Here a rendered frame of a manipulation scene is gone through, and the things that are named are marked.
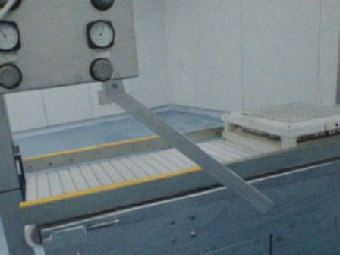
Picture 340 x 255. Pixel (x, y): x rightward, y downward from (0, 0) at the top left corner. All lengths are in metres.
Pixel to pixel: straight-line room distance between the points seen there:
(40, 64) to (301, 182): 0.55
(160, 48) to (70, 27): 6.05
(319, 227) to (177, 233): 0.41
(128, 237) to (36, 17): 0.38
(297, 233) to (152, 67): 5.71
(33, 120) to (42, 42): 5.22
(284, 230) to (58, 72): 0.62
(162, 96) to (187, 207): 5.95
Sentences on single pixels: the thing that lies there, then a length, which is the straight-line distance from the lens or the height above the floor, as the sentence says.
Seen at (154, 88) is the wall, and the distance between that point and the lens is 6.41.
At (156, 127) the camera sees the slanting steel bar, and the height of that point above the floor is 0.94.
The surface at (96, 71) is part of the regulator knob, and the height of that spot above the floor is 1.04.
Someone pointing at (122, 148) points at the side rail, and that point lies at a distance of 0.80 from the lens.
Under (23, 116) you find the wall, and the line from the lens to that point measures 5.63.
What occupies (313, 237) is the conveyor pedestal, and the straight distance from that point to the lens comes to 0.91.
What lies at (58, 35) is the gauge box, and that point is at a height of 1.09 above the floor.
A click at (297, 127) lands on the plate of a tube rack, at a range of 0.72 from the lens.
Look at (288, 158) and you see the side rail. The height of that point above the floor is 0.84.
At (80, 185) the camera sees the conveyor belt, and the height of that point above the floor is 0.82.
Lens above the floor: 1.05
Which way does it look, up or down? 14 degrees down
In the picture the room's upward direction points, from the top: 6 degrees counter-clockwise
